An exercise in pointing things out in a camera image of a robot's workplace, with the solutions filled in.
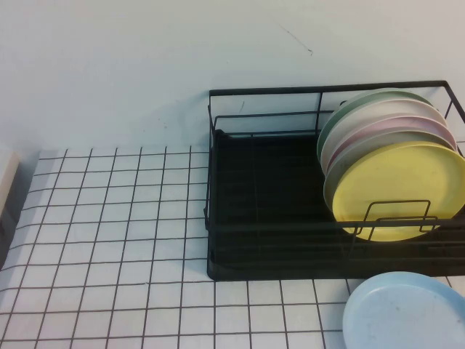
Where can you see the light blue plate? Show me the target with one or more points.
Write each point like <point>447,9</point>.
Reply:
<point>399,312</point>

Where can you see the yellow plate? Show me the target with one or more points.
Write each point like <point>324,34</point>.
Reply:
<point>392,181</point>

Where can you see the pink plate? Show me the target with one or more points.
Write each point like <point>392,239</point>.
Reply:
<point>399,120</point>

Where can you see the green plate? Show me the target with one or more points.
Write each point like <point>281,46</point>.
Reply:
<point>330,127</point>

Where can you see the black plastic drip tray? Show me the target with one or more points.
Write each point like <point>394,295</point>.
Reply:
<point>272,174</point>

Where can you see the pale grey plate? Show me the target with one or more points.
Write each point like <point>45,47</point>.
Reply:
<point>363,146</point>

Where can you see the white grid pattern tablecloth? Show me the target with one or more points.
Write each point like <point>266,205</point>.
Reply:
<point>109,254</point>

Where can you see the cream white plate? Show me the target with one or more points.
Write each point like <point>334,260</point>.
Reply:
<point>348,116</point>

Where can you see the beige board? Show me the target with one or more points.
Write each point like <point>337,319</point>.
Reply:
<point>7,181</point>

